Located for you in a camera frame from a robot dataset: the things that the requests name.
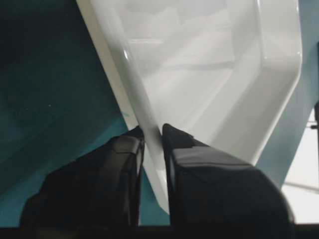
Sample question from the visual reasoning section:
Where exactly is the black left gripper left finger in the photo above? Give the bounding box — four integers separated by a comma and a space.
19, 127, 145, 227

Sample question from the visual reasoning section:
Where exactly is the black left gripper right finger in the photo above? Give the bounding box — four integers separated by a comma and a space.
162, 123, 294, 227

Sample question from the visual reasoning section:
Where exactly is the white plastic case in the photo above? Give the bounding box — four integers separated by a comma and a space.
77, 0, 303, 212

